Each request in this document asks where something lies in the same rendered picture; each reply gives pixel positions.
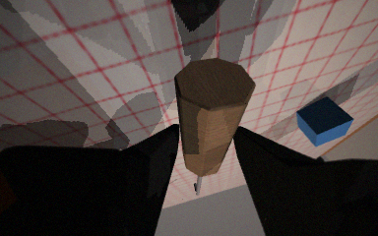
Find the blue cube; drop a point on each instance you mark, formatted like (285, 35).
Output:
(323, 121)

